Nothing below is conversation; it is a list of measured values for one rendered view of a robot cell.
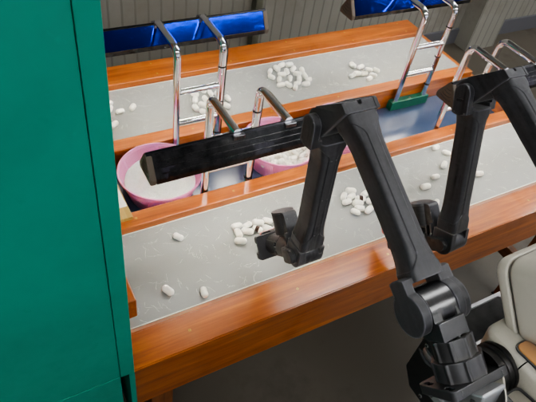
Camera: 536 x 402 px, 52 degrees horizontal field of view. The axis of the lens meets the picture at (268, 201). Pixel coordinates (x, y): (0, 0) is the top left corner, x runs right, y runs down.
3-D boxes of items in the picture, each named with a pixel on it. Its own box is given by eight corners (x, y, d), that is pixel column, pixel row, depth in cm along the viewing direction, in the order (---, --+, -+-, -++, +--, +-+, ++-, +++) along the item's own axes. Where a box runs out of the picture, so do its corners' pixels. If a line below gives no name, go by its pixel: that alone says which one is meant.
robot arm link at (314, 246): (318, 124, 98) (366, 112, 102) (302, 108, 102) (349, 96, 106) (289, 274, 128) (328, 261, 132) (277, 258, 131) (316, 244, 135)
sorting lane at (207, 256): (579, 168, 210) (582, 164, 209) (115, 340, 135) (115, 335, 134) (522, 122, 227) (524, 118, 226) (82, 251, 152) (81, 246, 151)
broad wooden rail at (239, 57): (410, 65, 276) (423, 31, 262) (35, 140, 201) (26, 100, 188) (396, 52, 282) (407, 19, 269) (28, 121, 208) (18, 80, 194)
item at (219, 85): (222, 151, 196) (234, 41, 164) (170, 165, 188) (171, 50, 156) (202, 120, 207) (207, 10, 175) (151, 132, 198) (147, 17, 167)
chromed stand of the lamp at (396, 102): (425, 102, 236) (466, 5, 204) (389, 111, 228) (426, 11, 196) (399, 78, 247) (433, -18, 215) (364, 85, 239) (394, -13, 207)
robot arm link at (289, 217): (292, 266, 126) (323, 254, 130) (281, 218, 124) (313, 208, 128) (270, 258, 137) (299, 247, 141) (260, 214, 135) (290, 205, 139)
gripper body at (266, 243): (252, 236, 142) (265, 239, 136) (285, 226, 147) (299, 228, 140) (258, 259, 143) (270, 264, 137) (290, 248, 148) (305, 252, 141)
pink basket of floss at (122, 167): (214, 179, 186) (215, 158, 179) (179, 232, 168) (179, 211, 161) (143, 154, 190) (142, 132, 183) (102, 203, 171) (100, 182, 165)
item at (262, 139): (361, 132, 154) (368, 112, 149) (150, 187, 129) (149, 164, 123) (345, 116, 159) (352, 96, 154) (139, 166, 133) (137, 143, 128)
